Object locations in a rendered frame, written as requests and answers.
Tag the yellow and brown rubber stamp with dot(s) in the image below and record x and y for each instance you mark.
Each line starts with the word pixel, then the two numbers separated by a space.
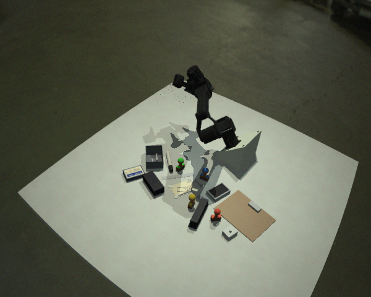
pixel 192 199

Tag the red rubber stamp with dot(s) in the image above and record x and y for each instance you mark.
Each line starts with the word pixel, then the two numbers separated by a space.
pixel 216 216

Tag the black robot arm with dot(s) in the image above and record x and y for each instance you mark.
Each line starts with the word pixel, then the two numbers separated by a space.
pixel 223 128

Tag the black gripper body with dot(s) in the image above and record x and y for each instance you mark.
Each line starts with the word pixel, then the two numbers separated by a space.
pixel 179 82

